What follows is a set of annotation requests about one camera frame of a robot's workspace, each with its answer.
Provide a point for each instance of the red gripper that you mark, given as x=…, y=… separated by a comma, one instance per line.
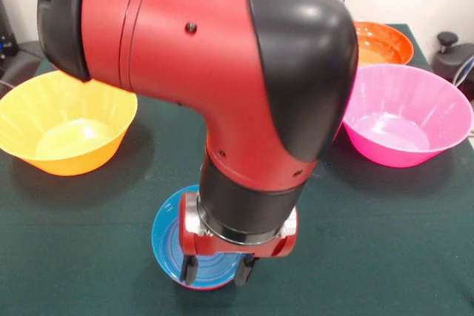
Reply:
x=222, y=247

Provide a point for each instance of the small red plastic bowl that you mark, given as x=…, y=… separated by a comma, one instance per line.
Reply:
x=201, y=288

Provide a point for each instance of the small translucent blue bowl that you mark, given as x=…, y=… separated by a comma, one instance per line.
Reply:
x=166, y=227

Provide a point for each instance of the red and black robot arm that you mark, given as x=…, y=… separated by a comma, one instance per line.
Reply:
x=203, y=72

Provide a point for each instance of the dark green tablecloth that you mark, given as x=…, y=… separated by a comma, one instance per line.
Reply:
x=370, y=257

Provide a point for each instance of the large yellow-orange plastic bowl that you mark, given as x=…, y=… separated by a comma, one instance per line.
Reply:
x=66, y=123

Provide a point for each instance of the large pink plastic bowl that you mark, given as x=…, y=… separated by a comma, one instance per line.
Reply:
x=407, y=109

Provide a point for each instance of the orange plastic bowl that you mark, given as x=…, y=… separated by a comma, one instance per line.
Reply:
x=385, y=44

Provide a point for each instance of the black equipment box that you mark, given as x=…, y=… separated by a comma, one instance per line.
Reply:
x=5, y=42

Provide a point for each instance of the black round equipment with knob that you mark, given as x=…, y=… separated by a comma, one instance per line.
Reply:
x=450, y=60

